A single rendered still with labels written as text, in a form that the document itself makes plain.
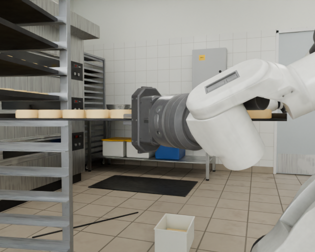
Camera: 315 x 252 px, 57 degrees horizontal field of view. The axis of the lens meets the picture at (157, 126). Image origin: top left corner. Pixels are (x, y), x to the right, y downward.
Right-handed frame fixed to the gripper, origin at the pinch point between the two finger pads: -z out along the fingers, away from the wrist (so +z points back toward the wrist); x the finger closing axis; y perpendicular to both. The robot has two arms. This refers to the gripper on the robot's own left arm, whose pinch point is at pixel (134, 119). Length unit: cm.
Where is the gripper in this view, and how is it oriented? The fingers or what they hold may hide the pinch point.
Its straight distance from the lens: 58.4
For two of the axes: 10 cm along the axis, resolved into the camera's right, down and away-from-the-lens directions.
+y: -8.0, 0.2, -6.0
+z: 6.0, 0.4, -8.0
